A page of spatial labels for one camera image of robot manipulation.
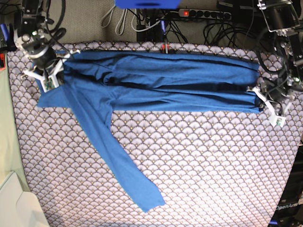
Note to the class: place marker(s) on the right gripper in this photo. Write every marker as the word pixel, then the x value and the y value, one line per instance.
pixel 41 54

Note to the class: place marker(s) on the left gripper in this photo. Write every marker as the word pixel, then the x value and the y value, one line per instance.
pixel 276 91

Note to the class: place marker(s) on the blue long-sleeve T-shirt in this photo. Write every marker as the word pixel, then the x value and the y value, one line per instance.
pixel 97 83

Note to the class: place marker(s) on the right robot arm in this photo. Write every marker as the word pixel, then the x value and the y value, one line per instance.
pixel 33 36

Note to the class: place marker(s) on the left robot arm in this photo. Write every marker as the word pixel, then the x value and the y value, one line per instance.
pixel 282 20

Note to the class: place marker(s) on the blue box at top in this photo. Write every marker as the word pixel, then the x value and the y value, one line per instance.
pixel 147 4

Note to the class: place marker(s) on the fan-patterned tablecloth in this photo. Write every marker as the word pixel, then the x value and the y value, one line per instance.
pixel 214 169

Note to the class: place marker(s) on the black power strip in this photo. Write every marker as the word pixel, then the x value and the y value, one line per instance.
pixel 204 14

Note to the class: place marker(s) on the black OpenArm base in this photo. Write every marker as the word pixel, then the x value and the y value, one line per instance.
pixel 289 212

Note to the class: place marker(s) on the white plastic bin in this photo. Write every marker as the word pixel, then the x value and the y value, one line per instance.
pixel 19 208

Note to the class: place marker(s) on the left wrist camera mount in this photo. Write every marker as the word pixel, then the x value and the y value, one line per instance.
pixel 274 118

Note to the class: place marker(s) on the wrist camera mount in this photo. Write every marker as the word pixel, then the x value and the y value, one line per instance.
pixel 49 77
pixel 274 118

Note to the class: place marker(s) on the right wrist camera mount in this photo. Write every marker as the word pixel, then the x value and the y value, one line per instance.
pixel 49 77

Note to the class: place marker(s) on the blue-handled clamp left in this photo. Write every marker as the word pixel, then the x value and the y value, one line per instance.
pixel 8 35

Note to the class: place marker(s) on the blue-handled clamp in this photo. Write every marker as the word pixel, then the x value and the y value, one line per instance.
pixel 165 46
pixel 8 35

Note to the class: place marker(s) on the blue-handled clamp centre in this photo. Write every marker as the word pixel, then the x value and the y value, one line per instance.
pixel 165 46

